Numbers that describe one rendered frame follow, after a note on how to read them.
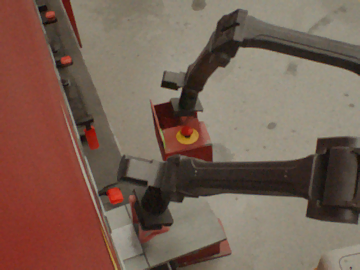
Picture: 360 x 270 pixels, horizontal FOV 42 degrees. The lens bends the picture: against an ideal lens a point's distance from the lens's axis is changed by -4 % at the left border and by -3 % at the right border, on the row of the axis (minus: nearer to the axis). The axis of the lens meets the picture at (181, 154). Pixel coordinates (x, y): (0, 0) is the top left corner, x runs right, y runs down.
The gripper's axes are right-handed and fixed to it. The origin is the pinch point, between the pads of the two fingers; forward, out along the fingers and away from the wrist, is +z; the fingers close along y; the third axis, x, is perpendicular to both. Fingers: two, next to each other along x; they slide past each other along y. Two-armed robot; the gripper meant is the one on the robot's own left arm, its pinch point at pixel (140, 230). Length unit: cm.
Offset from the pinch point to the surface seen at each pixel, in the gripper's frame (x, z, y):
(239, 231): 89, 68, -46
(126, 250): -3.4, 3.1, 3.2
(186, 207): 11.4, -4.5, -2.8
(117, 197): -16.6, -25.2, 11.8
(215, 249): 73, 69, -39
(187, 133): 32, 6, -42
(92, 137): -11.9, -14.2, -14.6
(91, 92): 7, 12, -66
